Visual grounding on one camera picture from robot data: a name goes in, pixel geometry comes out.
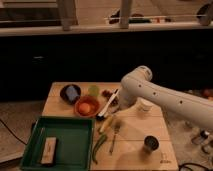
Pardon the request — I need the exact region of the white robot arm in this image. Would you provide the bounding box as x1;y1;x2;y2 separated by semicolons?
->
119;66;213;132

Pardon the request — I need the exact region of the green plastic tray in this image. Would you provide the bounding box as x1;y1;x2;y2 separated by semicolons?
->
20;116;94;171

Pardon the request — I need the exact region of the green cup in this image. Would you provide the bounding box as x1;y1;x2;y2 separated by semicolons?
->
88;85;99;97

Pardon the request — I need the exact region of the dark dried food pile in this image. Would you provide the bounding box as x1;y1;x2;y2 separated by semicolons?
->
101;90;118;107

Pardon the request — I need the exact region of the orange bowl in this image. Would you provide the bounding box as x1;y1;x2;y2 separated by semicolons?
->
74;96;100;118

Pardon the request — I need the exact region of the orange egg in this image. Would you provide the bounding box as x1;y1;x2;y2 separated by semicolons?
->
79;103;91;114

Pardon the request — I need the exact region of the blue sponge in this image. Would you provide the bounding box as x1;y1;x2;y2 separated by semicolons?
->
65;86;79;102

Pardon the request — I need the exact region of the dark bowl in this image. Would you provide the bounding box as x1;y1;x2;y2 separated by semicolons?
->
60;84;81;105

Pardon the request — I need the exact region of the white paper cup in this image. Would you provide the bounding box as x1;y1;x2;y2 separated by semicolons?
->
138;99;153;112

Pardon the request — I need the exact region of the green chili pepper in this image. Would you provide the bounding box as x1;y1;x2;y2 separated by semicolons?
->
92;134;108;164

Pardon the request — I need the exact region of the metal cup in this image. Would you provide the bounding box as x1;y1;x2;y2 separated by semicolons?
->
144;136;159;153

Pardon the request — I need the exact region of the spice bottle rack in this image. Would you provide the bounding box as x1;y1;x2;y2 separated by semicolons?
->
184;88;213;155

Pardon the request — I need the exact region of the white handled brush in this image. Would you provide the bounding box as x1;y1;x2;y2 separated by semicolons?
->
96;89;119;120

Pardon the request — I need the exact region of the black floor cable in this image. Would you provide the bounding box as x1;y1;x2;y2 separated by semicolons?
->
0;118;28;146

